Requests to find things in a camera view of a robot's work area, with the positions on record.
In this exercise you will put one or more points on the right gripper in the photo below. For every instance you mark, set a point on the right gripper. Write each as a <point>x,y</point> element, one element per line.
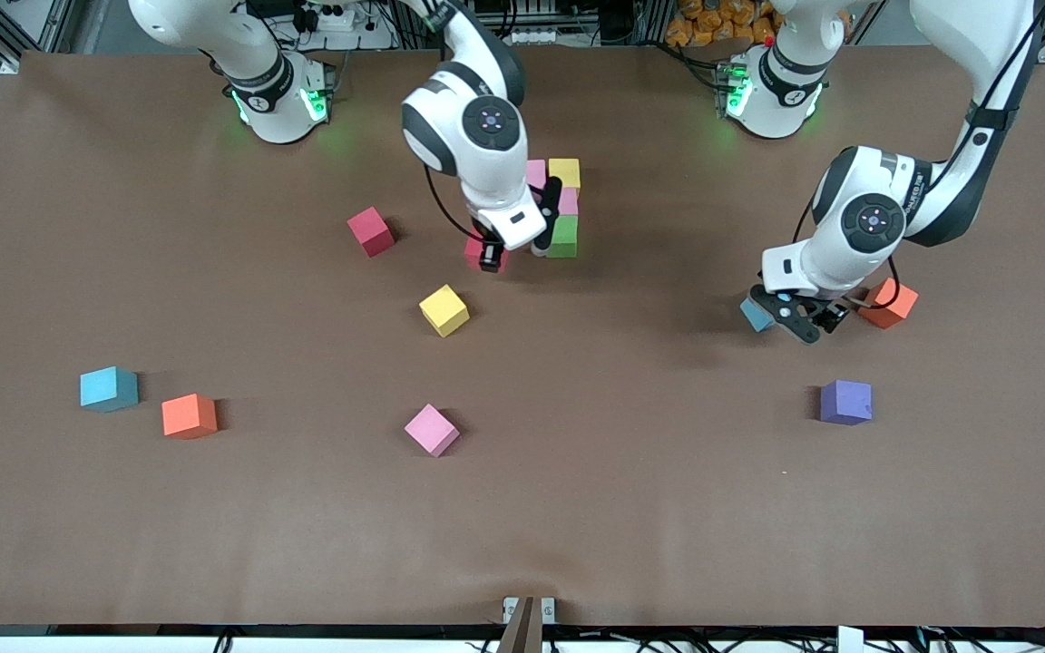
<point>490,253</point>

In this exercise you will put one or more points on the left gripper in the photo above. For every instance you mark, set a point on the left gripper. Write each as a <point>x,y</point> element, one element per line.
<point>832,314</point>

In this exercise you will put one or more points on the red foam cube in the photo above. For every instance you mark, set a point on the red foam cube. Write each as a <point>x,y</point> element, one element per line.
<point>473,254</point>
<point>370,231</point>

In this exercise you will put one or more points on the orange foam cube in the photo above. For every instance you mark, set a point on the orange foam cube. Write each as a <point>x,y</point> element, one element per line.
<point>894,304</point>
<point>189,416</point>

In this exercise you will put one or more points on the yellow foam cube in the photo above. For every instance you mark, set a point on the yellow foam cube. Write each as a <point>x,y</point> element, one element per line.
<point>444,310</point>
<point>564,172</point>

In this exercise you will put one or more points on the green foam cube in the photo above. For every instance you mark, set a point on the green foam cube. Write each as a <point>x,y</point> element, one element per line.
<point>566,238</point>

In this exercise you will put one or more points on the light blue foam cube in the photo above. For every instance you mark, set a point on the light blue foam cube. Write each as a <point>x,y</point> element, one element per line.
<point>108,388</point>
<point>756,315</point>

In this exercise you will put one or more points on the purple foam cube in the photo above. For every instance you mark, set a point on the purple foam cube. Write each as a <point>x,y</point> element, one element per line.
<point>845,402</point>

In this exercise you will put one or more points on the pink foam cube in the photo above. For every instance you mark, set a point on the pink foam cube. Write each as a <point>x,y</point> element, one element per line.
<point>536,172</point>
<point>569,201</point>
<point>432,430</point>

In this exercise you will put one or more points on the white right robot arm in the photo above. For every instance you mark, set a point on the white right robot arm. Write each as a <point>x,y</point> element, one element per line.
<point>477,177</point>

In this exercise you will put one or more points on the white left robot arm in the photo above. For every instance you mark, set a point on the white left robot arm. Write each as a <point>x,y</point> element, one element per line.
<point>976,36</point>

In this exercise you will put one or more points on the white power strip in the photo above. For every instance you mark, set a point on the white power strip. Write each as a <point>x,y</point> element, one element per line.
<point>341,20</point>
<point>533,36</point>

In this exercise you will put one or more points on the brown table cover sheet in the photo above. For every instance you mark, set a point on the brown table cover sheet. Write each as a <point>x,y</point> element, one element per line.
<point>577,508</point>

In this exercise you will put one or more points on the small white box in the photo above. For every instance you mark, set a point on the small white box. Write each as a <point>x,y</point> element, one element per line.
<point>849,640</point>

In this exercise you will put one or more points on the metal clamp bracket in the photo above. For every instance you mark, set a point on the metal clamp bracket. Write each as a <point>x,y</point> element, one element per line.
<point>548,609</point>

